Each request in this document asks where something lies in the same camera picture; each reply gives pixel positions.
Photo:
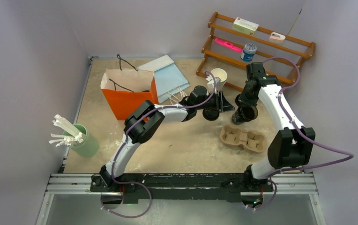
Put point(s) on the black cup lid front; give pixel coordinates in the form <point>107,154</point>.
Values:
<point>211,114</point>

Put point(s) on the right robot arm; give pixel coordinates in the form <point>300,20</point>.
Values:
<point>292,144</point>

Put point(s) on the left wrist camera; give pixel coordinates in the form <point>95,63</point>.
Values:
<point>213,84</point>

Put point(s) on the thin wooden stick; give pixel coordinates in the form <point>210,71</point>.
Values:
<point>289,32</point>

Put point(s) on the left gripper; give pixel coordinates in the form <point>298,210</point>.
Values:
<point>220,102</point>

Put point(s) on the black paper cup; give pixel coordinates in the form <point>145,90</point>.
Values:
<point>244,114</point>

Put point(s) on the orange paper bag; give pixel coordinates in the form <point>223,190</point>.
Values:
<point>127,87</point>

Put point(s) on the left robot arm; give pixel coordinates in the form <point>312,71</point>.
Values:
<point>142,124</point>

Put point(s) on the stacked white paper cups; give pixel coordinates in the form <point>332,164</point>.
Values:
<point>220,74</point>

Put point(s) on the light blue paper bag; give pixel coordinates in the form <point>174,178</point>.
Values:
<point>168,78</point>

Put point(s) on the wooden shelf rack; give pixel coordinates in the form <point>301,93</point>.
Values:
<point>281,60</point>

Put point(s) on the blue white round tin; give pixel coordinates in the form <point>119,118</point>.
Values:
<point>248,52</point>

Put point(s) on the pink highlighter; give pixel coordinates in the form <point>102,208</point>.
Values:
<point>227,45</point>

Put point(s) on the pink white tape dispenser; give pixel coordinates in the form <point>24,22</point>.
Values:
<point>277,38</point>

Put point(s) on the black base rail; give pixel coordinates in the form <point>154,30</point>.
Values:
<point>231,187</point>

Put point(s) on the green straw holder cup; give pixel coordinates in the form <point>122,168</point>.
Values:
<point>89,147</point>

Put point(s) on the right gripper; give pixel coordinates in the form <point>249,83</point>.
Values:
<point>244,100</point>

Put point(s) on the white green box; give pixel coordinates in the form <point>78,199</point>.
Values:
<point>244,26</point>

